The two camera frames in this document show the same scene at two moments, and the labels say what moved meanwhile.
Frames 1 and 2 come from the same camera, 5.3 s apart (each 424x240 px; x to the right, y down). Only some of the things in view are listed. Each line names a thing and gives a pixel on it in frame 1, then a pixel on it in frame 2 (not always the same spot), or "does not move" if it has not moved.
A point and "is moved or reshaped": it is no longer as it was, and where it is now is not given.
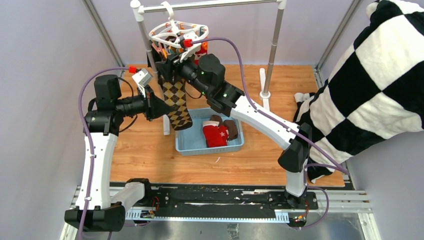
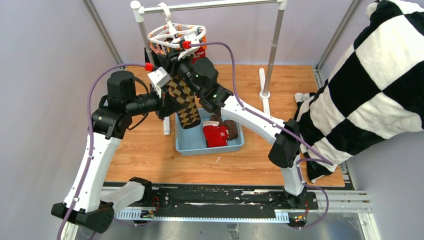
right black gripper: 166,68 does not move
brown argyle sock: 175,95 is moved or reshaped
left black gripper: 153,107 → 168,104
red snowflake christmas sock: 216,136 does not move
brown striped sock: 214,117 does not move
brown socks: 232,130 does not move
